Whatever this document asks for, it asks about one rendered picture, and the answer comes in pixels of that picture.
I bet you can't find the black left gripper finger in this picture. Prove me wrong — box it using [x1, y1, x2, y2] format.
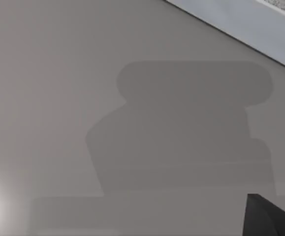
[242, 193, 285, 236]

